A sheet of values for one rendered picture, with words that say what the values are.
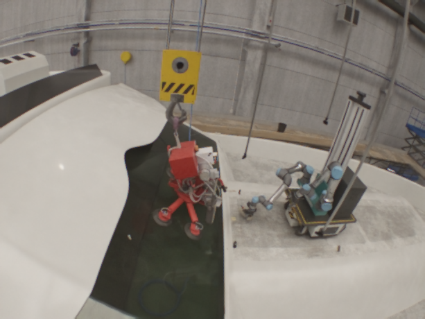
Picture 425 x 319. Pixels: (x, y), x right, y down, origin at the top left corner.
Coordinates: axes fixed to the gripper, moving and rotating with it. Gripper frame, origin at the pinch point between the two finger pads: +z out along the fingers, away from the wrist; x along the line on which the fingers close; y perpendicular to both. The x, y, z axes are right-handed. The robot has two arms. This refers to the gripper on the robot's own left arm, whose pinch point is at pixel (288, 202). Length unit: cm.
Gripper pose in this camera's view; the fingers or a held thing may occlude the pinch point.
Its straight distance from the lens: 246.3
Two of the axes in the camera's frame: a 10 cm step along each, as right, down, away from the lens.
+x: -0.9, 6.1, -7.9
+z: -5.1, 6.5, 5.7
